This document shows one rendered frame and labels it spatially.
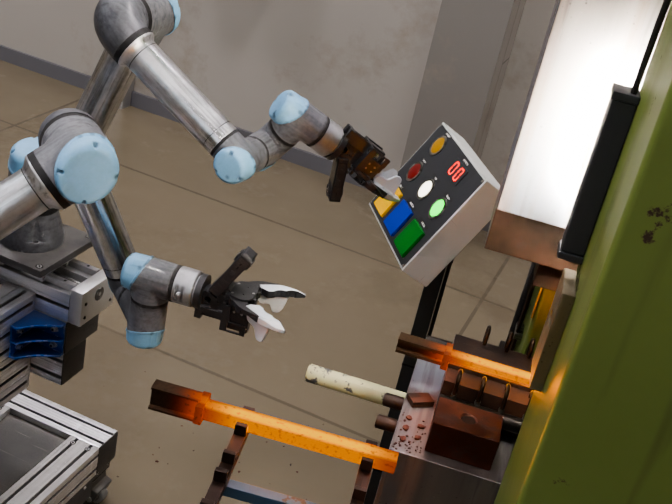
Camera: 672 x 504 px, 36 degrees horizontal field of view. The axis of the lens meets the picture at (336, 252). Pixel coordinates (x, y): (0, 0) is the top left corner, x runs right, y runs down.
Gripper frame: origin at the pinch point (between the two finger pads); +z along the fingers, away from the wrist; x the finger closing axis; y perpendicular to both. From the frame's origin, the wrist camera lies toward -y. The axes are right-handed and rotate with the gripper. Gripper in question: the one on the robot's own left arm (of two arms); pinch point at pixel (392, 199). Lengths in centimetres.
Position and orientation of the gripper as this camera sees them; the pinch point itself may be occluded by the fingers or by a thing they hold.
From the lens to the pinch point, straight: 228.9
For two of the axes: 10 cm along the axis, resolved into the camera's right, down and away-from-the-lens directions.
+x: -1.9, -4.9, 8.5
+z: 7.3, 5.1, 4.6
